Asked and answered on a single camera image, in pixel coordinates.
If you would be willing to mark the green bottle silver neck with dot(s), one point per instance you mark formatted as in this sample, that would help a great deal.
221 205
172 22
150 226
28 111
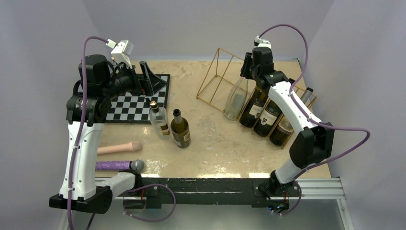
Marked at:
180 129

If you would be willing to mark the gold wire wine rack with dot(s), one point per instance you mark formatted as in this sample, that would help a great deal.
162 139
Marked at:
222 74

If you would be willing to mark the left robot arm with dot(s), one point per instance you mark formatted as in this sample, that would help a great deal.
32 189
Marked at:
87 109

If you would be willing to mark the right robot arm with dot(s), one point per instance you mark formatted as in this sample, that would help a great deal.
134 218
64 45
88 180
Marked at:
314 139

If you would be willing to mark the olive wine bottle grey neck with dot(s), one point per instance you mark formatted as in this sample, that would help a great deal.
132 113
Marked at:
284 129

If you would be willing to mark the clear square liquor bottle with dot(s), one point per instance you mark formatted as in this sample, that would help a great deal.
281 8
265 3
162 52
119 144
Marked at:
159 120

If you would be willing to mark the dark wine bottle white label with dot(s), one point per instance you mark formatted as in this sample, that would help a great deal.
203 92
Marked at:
267 119

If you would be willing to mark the black front mounting bar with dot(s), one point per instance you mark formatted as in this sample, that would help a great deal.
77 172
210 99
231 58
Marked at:
254 192

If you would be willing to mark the black white chessboard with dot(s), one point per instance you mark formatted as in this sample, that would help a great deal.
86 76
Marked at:
129 109

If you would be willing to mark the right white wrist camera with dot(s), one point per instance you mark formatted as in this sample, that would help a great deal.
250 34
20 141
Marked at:
260 42

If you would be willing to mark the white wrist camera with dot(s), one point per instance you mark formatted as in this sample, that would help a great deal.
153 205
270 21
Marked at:
260 42
121 51

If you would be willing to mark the clear glass bottle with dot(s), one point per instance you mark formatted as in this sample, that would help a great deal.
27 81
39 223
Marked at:
236 99

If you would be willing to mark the purple glitter microphone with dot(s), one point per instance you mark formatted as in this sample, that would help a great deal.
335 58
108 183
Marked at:
135 166

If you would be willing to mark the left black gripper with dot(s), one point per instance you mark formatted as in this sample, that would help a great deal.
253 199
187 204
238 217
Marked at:
153 83

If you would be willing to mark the dark front wine bottle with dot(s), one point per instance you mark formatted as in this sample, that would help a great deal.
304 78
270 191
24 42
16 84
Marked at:
254 108

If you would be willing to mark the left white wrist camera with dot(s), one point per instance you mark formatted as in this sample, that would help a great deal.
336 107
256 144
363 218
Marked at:
121 51

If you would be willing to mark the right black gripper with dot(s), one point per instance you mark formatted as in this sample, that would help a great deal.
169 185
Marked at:
245 72

